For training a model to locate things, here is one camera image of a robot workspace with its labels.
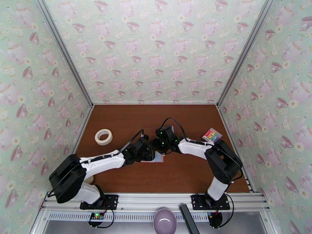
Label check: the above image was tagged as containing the beige masking tape roll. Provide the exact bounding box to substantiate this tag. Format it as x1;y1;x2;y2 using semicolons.
94;128;113;146

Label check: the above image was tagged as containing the colourful sticky notes pack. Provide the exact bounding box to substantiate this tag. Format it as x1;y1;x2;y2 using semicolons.
201;128;223;144

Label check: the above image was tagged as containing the aluminium corner post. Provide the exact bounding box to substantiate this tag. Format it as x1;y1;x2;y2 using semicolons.
216;0;279;108
33;0;95;108

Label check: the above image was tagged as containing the right base black cable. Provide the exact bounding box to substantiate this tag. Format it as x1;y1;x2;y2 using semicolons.
218;193;235;229

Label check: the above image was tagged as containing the aluminium back rail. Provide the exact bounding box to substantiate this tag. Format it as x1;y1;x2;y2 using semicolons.
92;102;219;106

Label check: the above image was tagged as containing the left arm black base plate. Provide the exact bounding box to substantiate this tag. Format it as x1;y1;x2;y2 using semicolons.
80;194;119;210

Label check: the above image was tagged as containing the black flat bar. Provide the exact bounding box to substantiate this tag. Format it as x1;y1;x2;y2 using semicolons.
179;203;200;234

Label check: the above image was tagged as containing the aluminium side rail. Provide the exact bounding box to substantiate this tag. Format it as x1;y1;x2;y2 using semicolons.
217;105;255;193
71;105;95;156

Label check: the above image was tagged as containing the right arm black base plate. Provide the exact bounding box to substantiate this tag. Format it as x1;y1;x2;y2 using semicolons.
191;193;230;211

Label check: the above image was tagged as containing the perforated white cable duct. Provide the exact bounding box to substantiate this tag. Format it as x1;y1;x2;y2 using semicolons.
47;212;210;222

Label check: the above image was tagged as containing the base black cable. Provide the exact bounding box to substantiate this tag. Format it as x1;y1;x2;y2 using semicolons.
218;193;235;229
87;207;117;229

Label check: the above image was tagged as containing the pink card holder wallet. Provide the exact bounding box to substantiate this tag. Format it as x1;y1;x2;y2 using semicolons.
141;152;165;164

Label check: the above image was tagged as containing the purple bowl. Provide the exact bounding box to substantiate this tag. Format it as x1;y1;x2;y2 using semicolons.
152;208;178;234

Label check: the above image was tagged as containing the left base black cable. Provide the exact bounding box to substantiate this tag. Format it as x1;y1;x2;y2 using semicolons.
87;207;117;229

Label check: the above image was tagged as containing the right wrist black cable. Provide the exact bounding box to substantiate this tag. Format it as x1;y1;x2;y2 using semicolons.
161;117;188;141

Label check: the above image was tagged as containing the aluminium front frame rail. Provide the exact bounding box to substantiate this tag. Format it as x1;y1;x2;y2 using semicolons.
40;191;271;213

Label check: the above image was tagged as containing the small circuit board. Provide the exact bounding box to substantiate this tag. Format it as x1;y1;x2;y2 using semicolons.
89;212;106;222

